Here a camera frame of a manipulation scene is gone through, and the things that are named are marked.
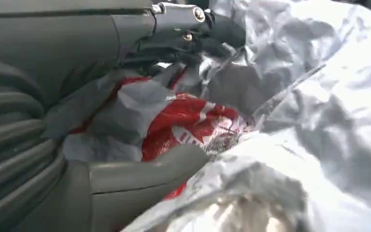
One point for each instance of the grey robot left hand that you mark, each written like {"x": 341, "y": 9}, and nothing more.
{"x": 60, "y": 41}

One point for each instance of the white parcel with red print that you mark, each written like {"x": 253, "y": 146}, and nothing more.
{"x": 185, "y": 121}

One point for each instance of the grey-white plastic parcel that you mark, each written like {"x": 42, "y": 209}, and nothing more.
{"x": 326, "y": 112}

